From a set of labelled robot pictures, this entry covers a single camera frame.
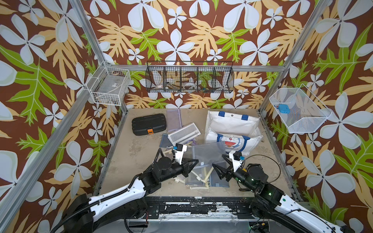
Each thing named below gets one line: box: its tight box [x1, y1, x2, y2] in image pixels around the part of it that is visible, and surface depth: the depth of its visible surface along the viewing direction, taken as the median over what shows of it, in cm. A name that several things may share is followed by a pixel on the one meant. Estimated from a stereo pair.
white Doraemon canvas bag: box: [203, 110, 264, 156], surface depth 90 cm
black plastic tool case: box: [131, 113, 167, 136], surface depth 107 cm
